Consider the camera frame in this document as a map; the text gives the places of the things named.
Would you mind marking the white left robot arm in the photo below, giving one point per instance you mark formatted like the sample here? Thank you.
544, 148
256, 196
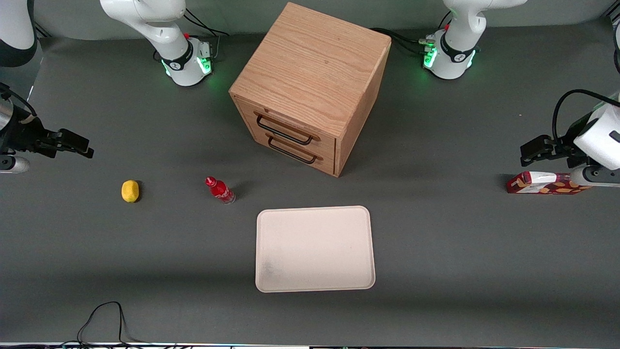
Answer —
457, 43

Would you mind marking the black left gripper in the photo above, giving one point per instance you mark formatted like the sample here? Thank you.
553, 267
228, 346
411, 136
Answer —
565, 147

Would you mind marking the red coke bottle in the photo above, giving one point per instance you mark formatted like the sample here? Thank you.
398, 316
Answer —
222, 191

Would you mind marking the red snack box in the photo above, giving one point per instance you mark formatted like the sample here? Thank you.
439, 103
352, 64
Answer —
537, 184

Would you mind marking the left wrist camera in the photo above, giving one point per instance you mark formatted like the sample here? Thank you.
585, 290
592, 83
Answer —
600, 177

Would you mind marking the yellow lemon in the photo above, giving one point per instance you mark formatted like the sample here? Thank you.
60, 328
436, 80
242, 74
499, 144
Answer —
130, 191

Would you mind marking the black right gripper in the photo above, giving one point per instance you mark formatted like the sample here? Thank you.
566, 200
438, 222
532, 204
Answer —
23, 132

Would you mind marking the wooden drawer cabinet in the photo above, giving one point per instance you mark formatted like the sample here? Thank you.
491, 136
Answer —
315, 63

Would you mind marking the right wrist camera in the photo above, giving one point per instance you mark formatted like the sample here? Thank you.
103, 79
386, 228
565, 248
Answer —
12, 165

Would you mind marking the wooden drawer front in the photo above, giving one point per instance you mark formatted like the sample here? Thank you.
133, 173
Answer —
327, 162
324, 143

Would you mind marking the aluminium frame rail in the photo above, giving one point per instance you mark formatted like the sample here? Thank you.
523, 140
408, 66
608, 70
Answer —
41, 30
612, 18

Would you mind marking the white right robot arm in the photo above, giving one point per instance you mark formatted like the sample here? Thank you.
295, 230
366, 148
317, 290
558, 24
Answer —
145, 19

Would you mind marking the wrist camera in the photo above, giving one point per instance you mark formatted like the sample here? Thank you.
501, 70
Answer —
12, 165
600, 177

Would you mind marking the beige plastic tray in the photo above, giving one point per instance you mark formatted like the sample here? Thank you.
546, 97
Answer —
315, 249

